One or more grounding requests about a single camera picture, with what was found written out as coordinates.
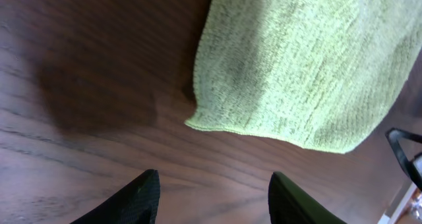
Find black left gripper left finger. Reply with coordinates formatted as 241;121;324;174
72;169;160;224

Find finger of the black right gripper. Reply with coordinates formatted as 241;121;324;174
385;128;421;190

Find light green cloth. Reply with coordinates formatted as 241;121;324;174
186;0;421;154

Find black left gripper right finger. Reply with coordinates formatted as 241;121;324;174
268;172;346;224

